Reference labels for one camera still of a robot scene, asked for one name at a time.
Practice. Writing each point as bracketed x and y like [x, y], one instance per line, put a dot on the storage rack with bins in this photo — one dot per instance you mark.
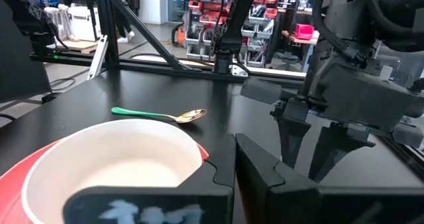
[205, 18]

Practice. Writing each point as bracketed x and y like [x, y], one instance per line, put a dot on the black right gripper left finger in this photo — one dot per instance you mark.
[218, 164]

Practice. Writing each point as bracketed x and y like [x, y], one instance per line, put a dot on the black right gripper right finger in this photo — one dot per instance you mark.
[261, 177]

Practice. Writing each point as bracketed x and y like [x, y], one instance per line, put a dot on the red plastic bin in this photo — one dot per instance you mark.
[304, 31]

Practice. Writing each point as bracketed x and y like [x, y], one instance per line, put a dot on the red round plate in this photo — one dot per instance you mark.
[13, 181]

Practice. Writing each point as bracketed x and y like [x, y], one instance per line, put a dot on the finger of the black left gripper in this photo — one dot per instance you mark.
[334, 141]
[291, 128]

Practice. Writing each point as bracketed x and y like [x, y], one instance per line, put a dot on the white metal bracket strip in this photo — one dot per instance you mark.
[97, 56]

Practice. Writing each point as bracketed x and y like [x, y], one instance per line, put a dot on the white round bowl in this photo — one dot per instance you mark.
[119, 151]

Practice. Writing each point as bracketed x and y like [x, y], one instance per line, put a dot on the person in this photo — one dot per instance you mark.
[124, 18]

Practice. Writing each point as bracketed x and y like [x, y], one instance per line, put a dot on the white storage box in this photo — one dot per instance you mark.
[81, 22]

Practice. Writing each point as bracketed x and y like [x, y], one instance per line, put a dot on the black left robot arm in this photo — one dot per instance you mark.
[397, 15]

